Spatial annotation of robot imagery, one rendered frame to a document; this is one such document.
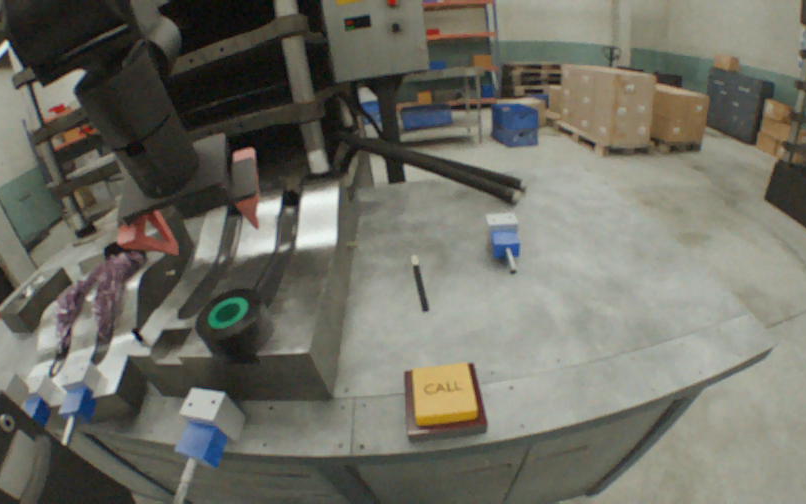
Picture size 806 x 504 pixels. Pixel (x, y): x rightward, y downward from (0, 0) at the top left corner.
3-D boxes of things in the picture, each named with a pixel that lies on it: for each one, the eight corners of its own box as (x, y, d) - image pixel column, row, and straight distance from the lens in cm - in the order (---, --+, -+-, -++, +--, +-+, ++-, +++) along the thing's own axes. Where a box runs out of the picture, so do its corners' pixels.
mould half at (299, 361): (333, 400, 40) (293, 319, 30) (163, 396, 53) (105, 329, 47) (360, 208, 78) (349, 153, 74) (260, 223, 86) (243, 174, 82)
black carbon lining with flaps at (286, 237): (276, 326, 41) (245, 261, 35) (174, 331, 50) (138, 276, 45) (322, 201, 68) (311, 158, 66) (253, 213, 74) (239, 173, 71)
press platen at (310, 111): (341, 157, 97) (328, 97, 94) (65, 226, 175) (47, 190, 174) (362, 112, 178) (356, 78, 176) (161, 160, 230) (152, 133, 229)
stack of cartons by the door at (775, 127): (802, 167, 676) (816, 115, 668) (793, 167, 647) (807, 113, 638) (763, 147, 717) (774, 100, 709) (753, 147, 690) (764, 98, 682)
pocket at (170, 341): (194, 375, 44) (178, 355, 42) (163, 374, 47) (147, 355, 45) (207, 347, 46) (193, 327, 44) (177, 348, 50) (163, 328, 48)
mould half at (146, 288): (139, 415, 54) (88, 364, 49) (33, 433, 73) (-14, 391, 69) (194, 245, 91) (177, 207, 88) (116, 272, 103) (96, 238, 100)
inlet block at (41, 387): (41, 468, 60) (11, 446, 58) (22, 469, 64) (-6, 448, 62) (67, 395, 66) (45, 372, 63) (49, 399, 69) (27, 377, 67)
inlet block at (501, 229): (527, 285, 51) (531, 255, 48) (495, 287, 50) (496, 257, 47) (512, 239, 62) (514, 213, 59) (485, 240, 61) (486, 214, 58)
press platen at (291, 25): (325, 77, 94) (312, 7, 95) (42, 178, 174) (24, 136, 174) (355, 67, 176) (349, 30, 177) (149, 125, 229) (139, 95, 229)
